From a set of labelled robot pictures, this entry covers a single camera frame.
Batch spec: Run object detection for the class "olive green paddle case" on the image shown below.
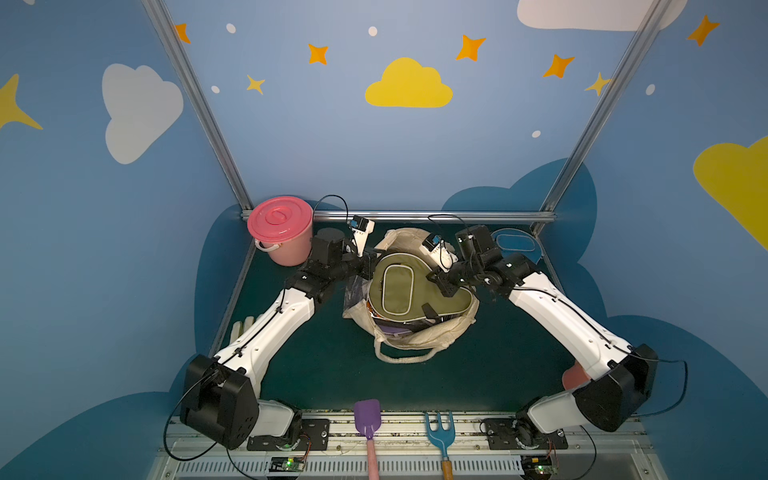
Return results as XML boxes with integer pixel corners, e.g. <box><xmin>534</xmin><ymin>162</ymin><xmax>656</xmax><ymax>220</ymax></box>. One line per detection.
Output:
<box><xmin>369</xmin><ymin>253</ymin><xmax>475</xmax><ymax>323</ymax></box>

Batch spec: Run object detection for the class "purple toy shovel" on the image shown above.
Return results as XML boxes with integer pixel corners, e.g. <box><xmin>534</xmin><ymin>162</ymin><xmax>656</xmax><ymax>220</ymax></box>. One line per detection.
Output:
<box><xmin>354</xmin><ymin>399</ymin><xmax>382</xmax><ymax>480</ymax></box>

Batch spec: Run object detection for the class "pink watering can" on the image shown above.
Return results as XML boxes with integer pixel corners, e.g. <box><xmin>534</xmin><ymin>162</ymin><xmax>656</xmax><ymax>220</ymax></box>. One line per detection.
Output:
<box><xmin>561</xmin><ymin>361</ymin><xmax>591</xmax><ymax>390</ymax></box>

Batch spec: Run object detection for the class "teal toy garden fork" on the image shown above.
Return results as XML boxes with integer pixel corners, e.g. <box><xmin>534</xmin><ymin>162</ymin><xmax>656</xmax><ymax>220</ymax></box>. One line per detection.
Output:
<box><xmin>424</xmin><ymin>412</ymin><xmax>456</xmax><ymax>480</ymax></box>

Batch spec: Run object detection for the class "aluminium front rail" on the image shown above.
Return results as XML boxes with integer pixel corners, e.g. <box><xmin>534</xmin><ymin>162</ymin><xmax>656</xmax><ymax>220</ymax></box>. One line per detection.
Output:
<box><xmin>148</xmin><ymin>410</ymin><xmax>667</xmax><ymax>479</ymax></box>

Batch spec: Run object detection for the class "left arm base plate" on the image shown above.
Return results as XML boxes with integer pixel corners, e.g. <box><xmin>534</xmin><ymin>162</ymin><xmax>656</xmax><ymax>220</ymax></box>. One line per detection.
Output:
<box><xmin>246</xmin><ymin>418</ymin><xmax>330</xmax><ymax>452</ymax></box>

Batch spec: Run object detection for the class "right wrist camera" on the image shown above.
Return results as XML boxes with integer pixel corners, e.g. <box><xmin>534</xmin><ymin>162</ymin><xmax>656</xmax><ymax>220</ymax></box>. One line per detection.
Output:
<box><xmin>420</xmin><ymin>233</ymin><xmax>458</xmax><ymax>272</ymax></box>

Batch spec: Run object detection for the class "blue paddle case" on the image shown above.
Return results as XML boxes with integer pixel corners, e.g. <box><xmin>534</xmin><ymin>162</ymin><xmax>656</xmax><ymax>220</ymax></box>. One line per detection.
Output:
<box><xmin>492</xmin><ymin>228</ymin><xmax>543</xmax><ymax>264</ymax></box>

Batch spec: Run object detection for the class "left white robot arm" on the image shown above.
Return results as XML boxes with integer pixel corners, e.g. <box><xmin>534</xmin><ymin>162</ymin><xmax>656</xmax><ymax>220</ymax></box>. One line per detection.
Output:
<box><xmin>177</xmin><ymin>217</ymin><xmax>378</xmax><ymax>450</ymax></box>

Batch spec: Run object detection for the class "purple paddle case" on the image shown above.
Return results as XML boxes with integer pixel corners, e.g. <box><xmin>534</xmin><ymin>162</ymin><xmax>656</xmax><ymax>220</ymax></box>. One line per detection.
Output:
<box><xmin>379</xmin><ymin>325</ymin><xmax>413</xmax><ymax>337</ymax></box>

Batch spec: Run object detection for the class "pink bucket with lid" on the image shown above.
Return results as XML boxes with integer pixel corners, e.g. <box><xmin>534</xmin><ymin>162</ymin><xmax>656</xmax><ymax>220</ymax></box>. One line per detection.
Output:
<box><xmin>247</xmin><ymin>196</ymin><xmax>313</xmax><ymax>267</ymax></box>

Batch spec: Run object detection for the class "beige canvas tote bag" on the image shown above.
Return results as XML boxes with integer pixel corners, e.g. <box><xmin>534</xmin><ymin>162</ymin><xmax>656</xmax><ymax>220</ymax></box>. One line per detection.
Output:
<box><xmin>343</xmin><ymin>228</ymin><xmax>479</xmax><ymax>364</ymax></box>

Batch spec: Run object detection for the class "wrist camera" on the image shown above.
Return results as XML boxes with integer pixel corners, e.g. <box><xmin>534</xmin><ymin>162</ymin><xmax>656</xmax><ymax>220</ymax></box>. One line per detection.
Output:
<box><xmin>349</xmin><ymin>215</ymin><xmax>375</xmax><ymax>257</ymax></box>
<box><xmin>420</xmin><ymin>233</ymin><xmax>458</xmax><ymax>272</ymax></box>

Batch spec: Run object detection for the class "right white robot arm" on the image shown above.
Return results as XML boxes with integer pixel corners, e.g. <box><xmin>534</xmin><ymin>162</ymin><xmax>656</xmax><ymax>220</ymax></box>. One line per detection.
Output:
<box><xmin>422</xmin><ymin>225</ymin><xmax>659</xmax><ymax>448</ymax></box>

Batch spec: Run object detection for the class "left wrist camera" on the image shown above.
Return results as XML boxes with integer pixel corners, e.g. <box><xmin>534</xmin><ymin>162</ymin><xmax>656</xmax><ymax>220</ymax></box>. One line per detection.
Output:
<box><xmin>349</xmin><ymin>215</ymin><xmax>375</xmax><ymax>257</ymax></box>

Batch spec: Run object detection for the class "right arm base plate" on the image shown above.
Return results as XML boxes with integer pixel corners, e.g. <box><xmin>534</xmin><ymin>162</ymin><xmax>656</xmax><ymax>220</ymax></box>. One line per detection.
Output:
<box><xmin>480</xmin><ymin>417</ymin><xmax>568</xmax><ymax>450</ymax></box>

